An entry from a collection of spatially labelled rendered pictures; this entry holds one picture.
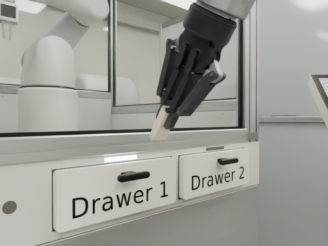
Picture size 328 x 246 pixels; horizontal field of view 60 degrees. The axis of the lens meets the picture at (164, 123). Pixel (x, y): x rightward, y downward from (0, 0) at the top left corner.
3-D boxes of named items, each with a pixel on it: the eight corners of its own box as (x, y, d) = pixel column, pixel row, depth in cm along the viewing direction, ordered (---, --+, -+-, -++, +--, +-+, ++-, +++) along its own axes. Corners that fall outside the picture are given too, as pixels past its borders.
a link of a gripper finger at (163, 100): (188, 44, 43) (182, 40, 44) (159, 106, 48) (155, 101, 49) (205, 49, 45) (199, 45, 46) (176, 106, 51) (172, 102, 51)
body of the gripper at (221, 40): (251, 27, 41) (221, 83, 45) (213, 7, 46) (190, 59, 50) (218, 14, 36) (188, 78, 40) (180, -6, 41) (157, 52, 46)
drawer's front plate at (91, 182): (176, 202, 69) (176, 157, 69) (56, 234, 50) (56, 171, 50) (171, 200, 70) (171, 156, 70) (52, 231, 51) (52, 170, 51)
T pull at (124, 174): (150, 177, 59) (150, 171, 59) (119, 183, 54) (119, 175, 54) (140, 175, 62) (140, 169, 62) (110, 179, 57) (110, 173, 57)
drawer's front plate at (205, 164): (249, 183, 90) (249, 148, 89) (183, 200, 71) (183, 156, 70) (244, 182, 91) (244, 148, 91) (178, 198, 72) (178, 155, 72)
